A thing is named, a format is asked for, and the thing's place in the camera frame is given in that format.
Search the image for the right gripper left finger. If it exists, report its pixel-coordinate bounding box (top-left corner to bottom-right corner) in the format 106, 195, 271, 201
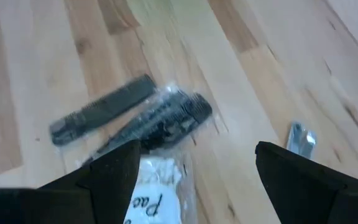
40, 139, 142, 224

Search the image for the black comb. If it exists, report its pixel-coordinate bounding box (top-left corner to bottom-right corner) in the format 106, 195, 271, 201
48, 73, 157, 147
81, 91, 214, 166

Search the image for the white vanity pack bag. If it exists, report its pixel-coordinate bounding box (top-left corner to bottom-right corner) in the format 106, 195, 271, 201
123, 149, 198, 224

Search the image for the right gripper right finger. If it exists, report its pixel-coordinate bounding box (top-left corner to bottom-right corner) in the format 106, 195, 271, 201
254, 141, 358, 224

